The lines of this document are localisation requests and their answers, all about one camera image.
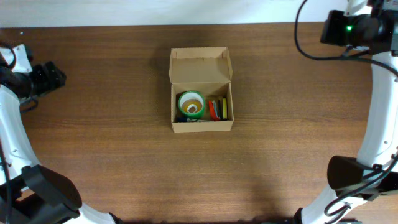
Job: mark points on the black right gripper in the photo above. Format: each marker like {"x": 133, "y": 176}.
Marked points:
{"x": 333, "y": 19}

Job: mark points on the cardboard box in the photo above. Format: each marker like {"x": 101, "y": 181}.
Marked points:
{"x": 207, "y": 70}

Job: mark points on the blue white marker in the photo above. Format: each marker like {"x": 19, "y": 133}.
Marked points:
{"x": 190, "y": 120}

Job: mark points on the small yellow tape roll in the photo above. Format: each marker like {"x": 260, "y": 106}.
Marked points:
{"x": 191, "y": 106}

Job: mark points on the green tape roll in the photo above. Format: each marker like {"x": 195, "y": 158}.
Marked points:
{"x": 192, "y": 95}

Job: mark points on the yellow highlighter pen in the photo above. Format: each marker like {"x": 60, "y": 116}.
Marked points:
{"x": 224, "y": 109}

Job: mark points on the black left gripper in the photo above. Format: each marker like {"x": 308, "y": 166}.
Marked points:
{"x": 49, "y": 79}

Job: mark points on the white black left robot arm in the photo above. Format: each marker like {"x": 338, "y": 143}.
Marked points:
{"x": 30, "y": 192}

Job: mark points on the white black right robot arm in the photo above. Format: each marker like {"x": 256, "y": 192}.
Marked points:
{"x": 353, "y": 181}

